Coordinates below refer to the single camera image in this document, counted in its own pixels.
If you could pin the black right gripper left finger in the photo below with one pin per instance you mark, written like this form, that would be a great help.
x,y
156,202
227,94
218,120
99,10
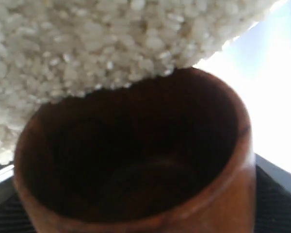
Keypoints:
x,y
13,217

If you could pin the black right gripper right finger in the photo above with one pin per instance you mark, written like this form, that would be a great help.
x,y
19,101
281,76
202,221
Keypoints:
x,y
273,214

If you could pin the brown wooden cup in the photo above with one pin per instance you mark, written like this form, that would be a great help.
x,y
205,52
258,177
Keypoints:
x,y
166,155

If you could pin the steel plate of rice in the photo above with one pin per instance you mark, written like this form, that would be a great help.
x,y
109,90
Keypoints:
x,y
52,49

